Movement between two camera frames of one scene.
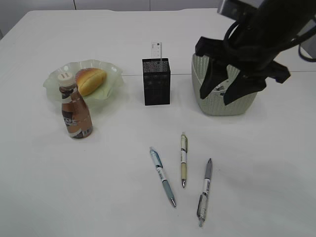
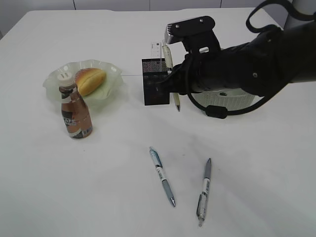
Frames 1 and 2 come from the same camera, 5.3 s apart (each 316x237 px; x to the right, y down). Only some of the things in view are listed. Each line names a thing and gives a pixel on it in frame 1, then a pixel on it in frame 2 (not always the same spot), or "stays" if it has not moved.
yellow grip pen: (183, 156) to (170, 66)
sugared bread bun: (89, 80) stays
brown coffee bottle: (75, 111) stays
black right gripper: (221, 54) to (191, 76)
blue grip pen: (159, 167) stays
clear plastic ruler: (156, 50) stays
